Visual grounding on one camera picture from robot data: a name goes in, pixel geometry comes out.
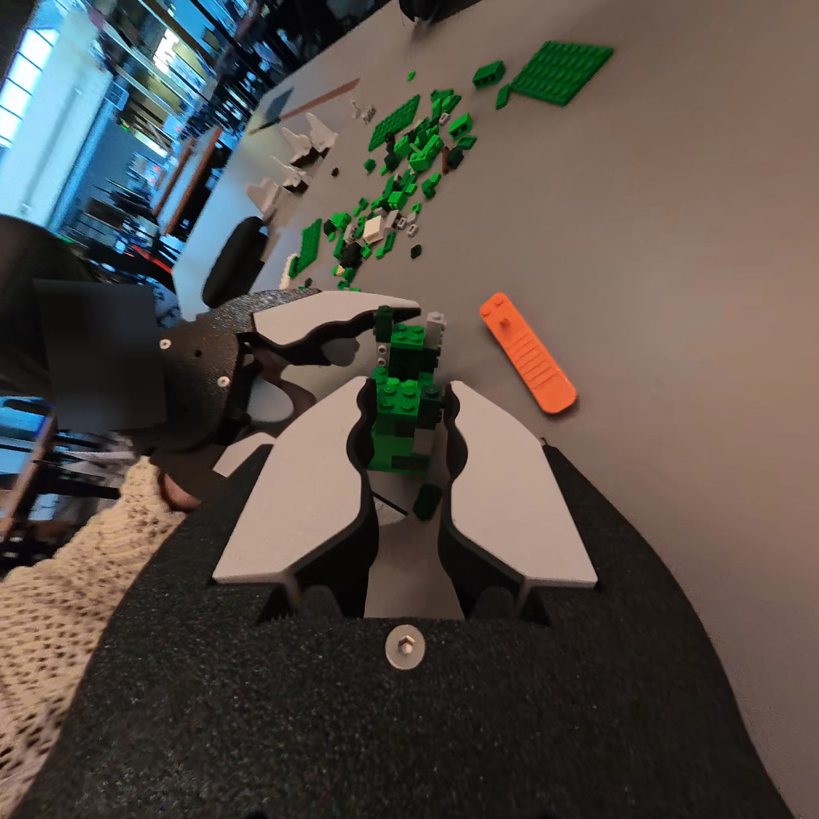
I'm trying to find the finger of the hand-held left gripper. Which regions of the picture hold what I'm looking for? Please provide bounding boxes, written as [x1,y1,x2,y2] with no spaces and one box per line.
[213,349,317,477]
[251,291,423,367]

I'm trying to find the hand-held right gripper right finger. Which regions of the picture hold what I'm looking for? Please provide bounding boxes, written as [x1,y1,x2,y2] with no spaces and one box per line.
[438,380,600,620]

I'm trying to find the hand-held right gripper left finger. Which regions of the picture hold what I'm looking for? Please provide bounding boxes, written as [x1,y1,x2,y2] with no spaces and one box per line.
[212,376,380,619]

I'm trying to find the green lego build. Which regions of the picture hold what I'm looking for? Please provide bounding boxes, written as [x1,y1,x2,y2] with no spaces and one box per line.
[366,306,447,474]

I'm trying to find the pile of lego pieces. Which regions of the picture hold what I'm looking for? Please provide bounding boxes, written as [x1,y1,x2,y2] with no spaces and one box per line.
[323,61,513,285]

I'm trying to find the person's left forearm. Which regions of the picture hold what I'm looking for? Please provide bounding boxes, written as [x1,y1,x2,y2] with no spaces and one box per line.
[0,457,193,819]

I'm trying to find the green lego plate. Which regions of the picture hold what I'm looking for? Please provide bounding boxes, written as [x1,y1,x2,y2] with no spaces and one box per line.
[296,219,322,277]
[368,95,421,151]
[512,41,614,106]

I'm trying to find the person's left hand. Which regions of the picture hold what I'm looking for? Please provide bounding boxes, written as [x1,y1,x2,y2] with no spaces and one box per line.
[157,470,204,513]

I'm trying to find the black oval zip case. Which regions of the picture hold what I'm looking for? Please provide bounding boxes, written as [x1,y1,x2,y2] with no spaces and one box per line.
[203,216,270,309]

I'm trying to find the orange brick separator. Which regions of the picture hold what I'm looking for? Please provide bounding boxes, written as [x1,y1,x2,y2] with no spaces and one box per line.
[480,292,578,415]

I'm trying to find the background office desks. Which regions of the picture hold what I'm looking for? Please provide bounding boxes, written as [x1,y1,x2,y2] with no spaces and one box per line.
[64,0,270,270]

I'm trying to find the spare black white gripper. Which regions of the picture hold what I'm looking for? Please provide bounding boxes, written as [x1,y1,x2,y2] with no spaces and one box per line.
[398,0,494,28]

